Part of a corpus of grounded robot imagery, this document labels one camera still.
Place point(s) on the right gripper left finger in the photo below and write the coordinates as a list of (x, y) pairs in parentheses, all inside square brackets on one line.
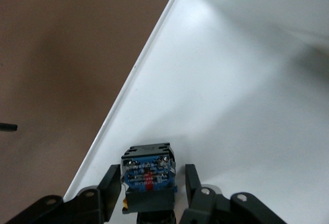
[(110, 195)]

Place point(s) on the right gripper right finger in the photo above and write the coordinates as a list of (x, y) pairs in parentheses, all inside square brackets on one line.
[(196, 198)]

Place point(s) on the white plastic drawer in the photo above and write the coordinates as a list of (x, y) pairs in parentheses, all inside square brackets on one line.
[(205, 93)]

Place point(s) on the thin black stick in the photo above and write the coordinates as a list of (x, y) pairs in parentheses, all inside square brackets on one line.
[(9, 127)]

